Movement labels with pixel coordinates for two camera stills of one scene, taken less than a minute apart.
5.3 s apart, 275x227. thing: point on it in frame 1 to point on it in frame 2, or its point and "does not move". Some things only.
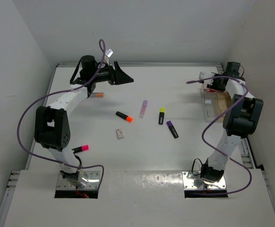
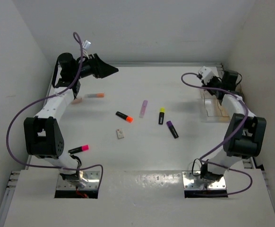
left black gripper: x=116 y=76 to x=99 y=69
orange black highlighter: x=128 y=118 does not move
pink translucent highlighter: x=143 y=109 does not move
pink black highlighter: x=80 y=149 does not move
